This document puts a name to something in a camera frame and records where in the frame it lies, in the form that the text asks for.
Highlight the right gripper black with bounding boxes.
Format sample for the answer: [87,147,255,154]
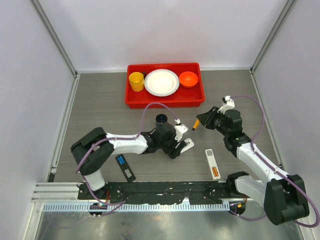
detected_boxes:
[197,106,230,137]

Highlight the white remote control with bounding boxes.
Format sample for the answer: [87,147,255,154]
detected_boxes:
[178,137,195,155]

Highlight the orange handled screwdriver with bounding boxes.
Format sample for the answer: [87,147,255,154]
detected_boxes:
[189,119,201,137]

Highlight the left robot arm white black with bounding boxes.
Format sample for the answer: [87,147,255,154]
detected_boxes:
[70,124,195,200]

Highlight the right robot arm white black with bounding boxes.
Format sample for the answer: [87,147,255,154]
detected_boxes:
[196,106,310,225]

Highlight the white remote orange batteries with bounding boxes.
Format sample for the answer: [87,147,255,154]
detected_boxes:
[205,148,221,180]

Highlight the black remote blue batteries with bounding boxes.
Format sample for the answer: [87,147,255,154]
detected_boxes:
[115,154,136,183]

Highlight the dark blue ceramic mug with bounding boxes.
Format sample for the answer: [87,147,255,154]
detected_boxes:
[155,114,172,131]

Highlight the orange AAA battery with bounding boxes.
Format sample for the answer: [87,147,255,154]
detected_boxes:
[212,167,219,178]

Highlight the red plastic tray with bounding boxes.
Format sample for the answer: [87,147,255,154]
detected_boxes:
[124,62,205,109]

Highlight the orange plastic bowl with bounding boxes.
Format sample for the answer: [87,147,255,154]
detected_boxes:
[179,71,199,88]

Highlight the white paper plate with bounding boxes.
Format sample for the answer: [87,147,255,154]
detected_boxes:
[144,69,180,97]

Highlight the blue AAA battery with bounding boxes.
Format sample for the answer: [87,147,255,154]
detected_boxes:
[117,155,126,165]

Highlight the yellow plastic cup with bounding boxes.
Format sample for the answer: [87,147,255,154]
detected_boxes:
[128,72,145,92]

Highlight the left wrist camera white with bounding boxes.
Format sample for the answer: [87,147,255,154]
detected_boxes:
[174,118,189,142]

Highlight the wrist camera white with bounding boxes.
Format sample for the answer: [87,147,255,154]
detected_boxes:
[174,118,189,142]
[218,95,235,114]

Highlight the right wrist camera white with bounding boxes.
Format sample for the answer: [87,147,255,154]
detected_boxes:
[218,95,235,114]

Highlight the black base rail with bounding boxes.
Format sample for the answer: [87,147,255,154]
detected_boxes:
[94,181,246,205]

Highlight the white slotted cable duct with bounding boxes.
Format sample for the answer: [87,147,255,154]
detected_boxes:
[42,201,230,212]

